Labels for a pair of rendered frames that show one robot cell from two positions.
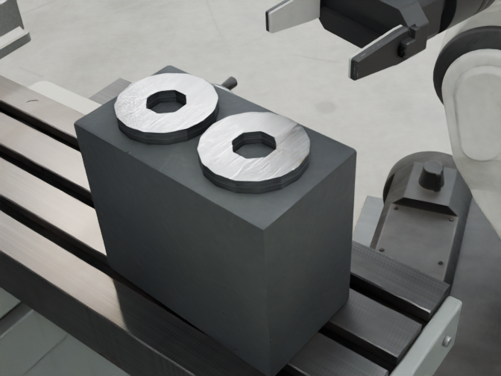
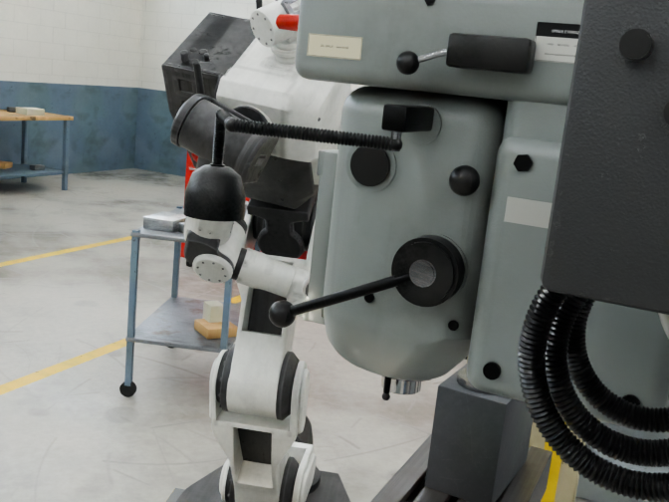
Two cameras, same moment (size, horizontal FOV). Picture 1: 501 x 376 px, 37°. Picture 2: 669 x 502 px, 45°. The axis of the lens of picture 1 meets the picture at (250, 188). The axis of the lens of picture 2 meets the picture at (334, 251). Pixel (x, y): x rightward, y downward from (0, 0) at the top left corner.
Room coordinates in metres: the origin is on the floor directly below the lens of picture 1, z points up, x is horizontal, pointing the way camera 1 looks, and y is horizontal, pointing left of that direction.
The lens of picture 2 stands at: (1.17, 1.25, 1.63)
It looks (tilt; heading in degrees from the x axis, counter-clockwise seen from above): 12 degrees down; 254
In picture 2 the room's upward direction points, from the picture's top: 6 degrees clockwise
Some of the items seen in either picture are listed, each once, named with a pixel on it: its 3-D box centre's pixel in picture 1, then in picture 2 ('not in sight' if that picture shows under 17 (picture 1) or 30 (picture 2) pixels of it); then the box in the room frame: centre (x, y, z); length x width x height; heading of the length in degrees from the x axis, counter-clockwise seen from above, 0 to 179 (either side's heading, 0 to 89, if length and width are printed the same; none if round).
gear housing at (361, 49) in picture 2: not in sight; (480, 49); (0.79, 0.42, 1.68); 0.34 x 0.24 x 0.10; 140
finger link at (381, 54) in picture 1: (382, 57); not in sight; (0.53, -0.12, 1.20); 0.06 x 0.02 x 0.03; 126
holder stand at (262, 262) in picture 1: (218, 210); (485, 421); (0.51, 0.03, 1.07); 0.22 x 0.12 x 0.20; 47
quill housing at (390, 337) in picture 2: not in sight; (423, 233); (0.82, 0.39, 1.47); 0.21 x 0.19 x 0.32; 50
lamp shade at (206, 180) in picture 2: not in sight; (215, 189); (1.05, 0.29, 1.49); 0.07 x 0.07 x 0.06
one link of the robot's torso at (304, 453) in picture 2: not in sight; (268, 474); (0.77, -0.52, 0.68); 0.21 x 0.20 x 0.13; 67
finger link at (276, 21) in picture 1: (291, 9); not in sight; (0.63, -0.05, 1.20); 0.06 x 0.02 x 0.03; 126
